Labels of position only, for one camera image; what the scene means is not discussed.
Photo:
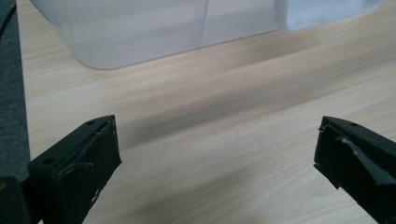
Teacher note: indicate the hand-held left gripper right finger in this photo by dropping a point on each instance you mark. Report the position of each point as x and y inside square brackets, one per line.
[358, 168]

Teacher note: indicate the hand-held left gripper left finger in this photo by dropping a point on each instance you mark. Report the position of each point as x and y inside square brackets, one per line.
[81, 161]

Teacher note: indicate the clear plastic storage box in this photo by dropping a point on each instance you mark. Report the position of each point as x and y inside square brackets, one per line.
[130, 28]

